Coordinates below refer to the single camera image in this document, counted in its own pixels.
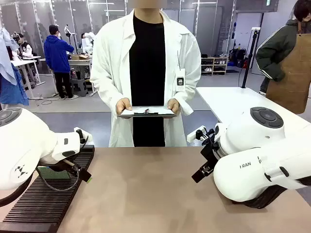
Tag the white workbench desk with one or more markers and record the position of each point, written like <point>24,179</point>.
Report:
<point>82,61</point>

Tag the wooden shoe shelf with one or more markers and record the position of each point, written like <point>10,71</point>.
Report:
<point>213,64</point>

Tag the person in brown apron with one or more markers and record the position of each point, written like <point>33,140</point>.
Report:
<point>291,60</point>

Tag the clipboard with white paper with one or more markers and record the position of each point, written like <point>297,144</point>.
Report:
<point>148,115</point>

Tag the white ID badge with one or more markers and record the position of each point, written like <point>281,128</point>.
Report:
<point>180,81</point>

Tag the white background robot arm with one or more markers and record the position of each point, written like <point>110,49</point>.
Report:
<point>90,36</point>
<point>66,29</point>

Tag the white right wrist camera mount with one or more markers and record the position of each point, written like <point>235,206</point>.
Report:
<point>194,134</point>

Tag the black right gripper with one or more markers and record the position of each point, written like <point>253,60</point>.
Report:
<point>210,153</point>

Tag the seated person with headset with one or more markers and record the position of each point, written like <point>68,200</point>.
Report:
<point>24,47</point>

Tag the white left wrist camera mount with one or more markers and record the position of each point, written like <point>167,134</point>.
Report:
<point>85,136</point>

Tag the white desk with thin legs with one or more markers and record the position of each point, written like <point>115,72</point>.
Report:
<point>24,60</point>

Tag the black slotted PCB rack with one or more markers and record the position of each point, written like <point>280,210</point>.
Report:
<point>48,206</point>

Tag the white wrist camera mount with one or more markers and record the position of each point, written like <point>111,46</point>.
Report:
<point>85,136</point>
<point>194,134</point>

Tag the person's right forearm white sleeve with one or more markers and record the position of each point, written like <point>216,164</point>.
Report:
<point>107,89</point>

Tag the black bags pile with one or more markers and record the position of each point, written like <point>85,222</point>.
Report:
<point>239,58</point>

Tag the cardboard box on desk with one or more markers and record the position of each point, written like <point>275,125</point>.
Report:
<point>80,57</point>

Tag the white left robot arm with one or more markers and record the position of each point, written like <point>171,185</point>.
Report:
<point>24,145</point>

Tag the person's right hand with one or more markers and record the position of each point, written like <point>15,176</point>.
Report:
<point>124,104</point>

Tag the person in white lab coat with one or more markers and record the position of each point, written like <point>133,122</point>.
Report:
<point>148,60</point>

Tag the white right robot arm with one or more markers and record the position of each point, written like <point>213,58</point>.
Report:
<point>243,174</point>

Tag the green PCB board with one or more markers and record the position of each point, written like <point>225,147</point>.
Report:
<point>54,173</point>

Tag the black step stool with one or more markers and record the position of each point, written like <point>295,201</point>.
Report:
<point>79,87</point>

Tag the person in blue hoodie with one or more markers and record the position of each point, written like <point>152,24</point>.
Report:
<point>57,53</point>

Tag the black tripod pole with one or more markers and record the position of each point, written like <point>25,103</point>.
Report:
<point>250,55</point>

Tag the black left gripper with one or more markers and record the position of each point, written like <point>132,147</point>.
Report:
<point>60,163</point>

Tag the person's left hand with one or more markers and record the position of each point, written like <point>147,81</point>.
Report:
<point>175,104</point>

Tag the person in light blue shirt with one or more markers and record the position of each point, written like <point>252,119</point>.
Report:
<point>9,80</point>

